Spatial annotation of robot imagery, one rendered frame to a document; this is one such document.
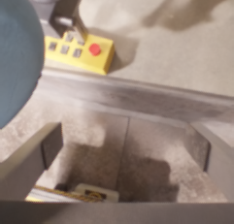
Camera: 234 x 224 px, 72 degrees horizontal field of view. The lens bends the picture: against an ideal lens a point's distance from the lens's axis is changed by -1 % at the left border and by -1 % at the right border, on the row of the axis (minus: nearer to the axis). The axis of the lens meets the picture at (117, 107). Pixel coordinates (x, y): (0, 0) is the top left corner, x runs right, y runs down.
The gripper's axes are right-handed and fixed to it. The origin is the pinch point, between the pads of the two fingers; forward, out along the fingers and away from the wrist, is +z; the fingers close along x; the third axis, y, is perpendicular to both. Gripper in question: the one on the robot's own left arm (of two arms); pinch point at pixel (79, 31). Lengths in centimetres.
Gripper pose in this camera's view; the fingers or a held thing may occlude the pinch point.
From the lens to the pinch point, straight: 42.6
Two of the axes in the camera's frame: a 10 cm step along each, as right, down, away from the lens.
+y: 9.4, 3.1, -1.6
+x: 3.3, -9.4, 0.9
